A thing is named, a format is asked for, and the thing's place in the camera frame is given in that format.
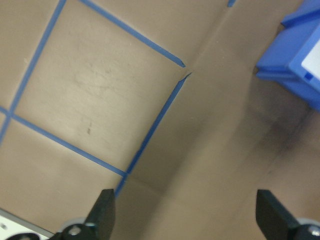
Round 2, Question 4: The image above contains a blue bin with push buttons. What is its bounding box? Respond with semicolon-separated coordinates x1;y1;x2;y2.
254;0;320;112

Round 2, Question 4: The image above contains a white square base plate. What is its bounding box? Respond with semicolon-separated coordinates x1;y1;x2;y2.
0;207;55;240

